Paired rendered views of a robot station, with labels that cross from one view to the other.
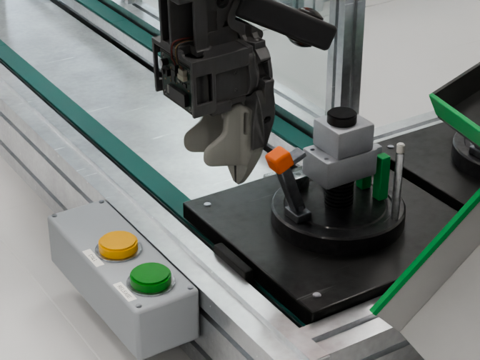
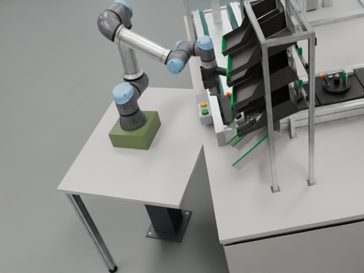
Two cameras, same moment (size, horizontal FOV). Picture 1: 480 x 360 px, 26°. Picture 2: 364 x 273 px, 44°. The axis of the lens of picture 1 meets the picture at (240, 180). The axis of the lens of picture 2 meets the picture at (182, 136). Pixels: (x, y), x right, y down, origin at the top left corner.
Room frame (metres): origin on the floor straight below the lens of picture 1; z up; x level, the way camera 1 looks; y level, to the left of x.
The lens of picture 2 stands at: (-0.77, -0.96, 2.52)
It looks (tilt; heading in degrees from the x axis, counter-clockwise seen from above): 41 degrees down; 38
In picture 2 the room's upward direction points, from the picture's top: 15 degrees counter-clockwise
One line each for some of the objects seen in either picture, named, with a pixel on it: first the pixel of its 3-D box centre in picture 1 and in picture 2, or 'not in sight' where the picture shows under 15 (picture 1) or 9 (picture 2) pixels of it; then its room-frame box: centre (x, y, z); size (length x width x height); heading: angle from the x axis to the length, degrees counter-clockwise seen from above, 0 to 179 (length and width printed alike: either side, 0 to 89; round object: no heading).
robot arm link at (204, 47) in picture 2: not in sight; (205, 48); (0.86, 0.02, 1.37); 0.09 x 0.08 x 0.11; 97
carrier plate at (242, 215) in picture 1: (337, 226); (244, 106); (0.94, -0.10, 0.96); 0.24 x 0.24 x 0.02; 32
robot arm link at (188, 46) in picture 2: not in sight; (186, 50); (0.83, 0.12, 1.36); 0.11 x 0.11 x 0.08; 7
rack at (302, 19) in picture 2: not in sight; (280, 98); (0.70, -0.40, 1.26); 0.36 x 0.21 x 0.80; 32
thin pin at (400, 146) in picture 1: (397, 181); not in sight; (0.91, -0.16, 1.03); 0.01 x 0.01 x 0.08
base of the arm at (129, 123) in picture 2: not in sight; (130, 115); (0.66, 0.45, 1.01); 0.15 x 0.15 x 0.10
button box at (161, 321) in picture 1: (120, 273); (204, 108); (0.90, 0.12, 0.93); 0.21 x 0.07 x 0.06; 32
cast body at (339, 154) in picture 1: (348, 141); not in sight; (0.94, -0.11, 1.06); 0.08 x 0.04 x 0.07; 122
